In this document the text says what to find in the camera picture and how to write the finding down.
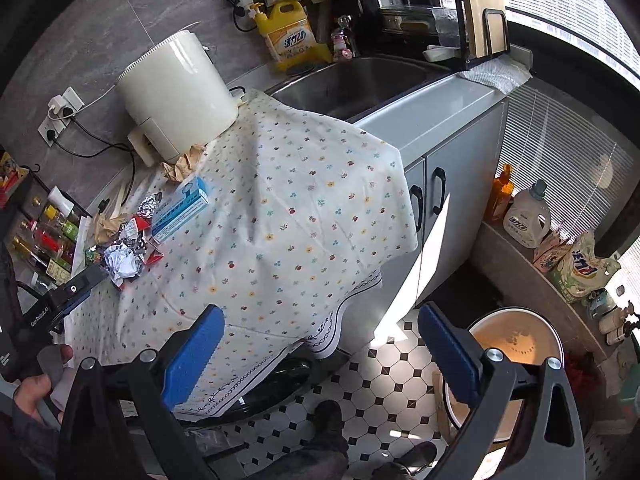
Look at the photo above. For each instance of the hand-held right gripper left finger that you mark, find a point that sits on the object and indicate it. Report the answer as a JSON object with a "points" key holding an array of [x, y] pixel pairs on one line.
{"points": [[192, 360]]}

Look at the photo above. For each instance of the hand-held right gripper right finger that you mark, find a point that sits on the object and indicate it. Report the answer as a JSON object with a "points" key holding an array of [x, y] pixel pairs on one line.
{"points": [[450, 357]]}

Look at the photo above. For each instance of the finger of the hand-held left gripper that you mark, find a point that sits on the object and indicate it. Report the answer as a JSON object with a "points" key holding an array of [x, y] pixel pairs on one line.
{"points": [[75, 290]]}

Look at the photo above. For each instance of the green wrapper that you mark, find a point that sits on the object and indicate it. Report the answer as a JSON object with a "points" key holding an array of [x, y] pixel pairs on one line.
{"points": [[94, 255]]}

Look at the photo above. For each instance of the silver white wrapper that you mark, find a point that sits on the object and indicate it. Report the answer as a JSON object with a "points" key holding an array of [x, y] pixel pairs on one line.
{"points": [[122, 262]]}

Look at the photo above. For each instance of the white trash bin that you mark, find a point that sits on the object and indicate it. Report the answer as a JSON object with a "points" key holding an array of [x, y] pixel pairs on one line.
{"points": [[515, 340]]}

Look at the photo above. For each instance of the red white torn carton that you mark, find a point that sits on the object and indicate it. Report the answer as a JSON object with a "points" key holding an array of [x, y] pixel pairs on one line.
{"points": [[150, 254], [135, 225]]}

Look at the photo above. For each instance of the blue white medicine box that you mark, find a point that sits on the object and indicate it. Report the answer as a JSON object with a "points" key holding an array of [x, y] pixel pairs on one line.
{"points": [[180, 210]]}

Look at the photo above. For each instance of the person's left forearm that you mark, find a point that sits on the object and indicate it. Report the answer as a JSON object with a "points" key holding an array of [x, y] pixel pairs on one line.
{"points": [[27, 445]]}

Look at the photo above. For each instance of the person's left hand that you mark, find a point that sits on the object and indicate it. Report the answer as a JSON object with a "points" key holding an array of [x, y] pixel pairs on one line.
{"points": [[32, 392]]}

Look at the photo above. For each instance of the row of condiment bottles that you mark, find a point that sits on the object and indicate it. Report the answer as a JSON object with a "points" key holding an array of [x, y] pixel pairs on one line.
{"points": [[45, 230]]}

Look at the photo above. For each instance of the small crumpled brown paper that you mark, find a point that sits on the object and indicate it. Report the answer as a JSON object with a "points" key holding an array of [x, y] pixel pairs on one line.
{"points": [[107, 227]]}

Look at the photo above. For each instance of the black rounded object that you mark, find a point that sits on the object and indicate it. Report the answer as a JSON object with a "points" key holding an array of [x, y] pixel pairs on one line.
{"points": [[285, 375]]}

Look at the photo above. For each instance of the white lid with black knob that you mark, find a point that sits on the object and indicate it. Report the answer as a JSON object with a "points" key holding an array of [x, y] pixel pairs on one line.
{"points": [[120, 197]]}

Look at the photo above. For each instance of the person's black shoe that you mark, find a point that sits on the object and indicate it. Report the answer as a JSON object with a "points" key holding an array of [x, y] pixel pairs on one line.
{"points": [[410, 462]]}

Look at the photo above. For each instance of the pink printed carton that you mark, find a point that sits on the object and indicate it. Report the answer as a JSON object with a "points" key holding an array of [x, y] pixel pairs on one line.
{"points": [[550, 252]]}

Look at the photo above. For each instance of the person's leg with black shoe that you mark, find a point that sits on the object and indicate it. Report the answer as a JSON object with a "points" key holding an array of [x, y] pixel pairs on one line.
{"points": [[320, 440]]}

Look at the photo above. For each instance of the laundry powder bag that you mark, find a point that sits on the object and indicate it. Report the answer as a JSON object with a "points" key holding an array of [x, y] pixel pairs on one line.
{"points": [[582, 270]]}

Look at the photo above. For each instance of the white laundry detergent bottle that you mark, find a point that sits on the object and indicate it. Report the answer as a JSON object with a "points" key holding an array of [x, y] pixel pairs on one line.
{"points": [[527, 217]]}

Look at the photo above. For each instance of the long crumpled brown paper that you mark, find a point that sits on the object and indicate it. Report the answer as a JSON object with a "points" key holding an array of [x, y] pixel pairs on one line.
{"points": [[182, 162]]}

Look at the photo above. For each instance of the orange bottle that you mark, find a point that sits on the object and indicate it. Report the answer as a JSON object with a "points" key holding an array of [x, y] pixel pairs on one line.
{"points": [[500, 195]]}

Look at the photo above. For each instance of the white charger plug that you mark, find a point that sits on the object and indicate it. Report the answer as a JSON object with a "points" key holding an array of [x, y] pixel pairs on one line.
{"points": [[56, 107]]}

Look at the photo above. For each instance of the floral white tablecloth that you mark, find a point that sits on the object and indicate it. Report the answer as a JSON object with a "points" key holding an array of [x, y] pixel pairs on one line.
{"points": [[300, 185]]}

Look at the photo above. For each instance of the cream air fryer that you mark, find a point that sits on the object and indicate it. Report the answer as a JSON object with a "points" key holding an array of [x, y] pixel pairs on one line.
{"points": [[175, 90]]}

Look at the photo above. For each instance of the grey kitchen cabinet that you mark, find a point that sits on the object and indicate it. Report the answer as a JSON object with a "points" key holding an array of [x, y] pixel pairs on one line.
{"points": [[465, 130]]}

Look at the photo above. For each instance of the window blinds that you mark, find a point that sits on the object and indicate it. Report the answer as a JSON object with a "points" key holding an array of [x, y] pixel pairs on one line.
{"points": [[560, 150]]}

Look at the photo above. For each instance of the white textured mat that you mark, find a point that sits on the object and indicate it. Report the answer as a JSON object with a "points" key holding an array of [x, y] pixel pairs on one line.
{"points": [[495, 75]]}

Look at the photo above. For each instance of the steel sink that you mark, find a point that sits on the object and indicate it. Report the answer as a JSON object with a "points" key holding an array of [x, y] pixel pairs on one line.
{"points": [[360, 82]]}

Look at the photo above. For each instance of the white soap dish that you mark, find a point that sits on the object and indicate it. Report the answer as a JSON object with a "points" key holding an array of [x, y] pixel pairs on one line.
{"points": [[437, 54]]}

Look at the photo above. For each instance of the black board stand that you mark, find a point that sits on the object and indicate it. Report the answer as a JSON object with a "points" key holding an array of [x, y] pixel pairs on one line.
{"points": [[497, 30]]}

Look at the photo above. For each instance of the yellow dish soap bottle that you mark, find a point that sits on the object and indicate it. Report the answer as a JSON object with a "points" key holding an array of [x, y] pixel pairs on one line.
{"points": [[290, 35]]}

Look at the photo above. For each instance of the clear bottle with pink bow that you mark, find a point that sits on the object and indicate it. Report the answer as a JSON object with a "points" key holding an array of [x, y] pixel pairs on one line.
{"points": [[345, 40]]}

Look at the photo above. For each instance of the black dish rack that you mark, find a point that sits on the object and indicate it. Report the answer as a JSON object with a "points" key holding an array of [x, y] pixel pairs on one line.
{"points": [[410, 10]]}

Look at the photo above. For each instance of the wooden cutting board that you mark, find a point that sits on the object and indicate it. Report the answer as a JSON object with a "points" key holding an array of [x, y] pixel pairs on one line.
{"points": [[480, 0]]}

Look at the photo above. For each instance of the white wall socket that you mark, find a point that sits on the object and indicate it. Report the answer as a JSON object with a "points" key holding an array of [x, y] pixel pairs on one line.
{"points": [[54, 132], [70, 100]]}

